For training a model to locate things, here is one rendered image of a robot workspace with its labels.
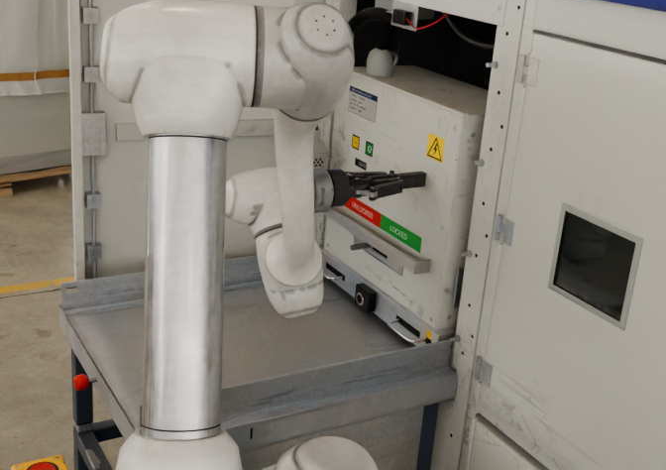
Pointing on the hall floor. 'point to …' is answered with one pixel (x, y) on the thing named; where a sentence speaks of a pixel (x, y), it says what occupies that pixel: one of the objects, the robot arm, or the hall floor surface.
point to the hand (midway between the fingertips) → (409, 179)
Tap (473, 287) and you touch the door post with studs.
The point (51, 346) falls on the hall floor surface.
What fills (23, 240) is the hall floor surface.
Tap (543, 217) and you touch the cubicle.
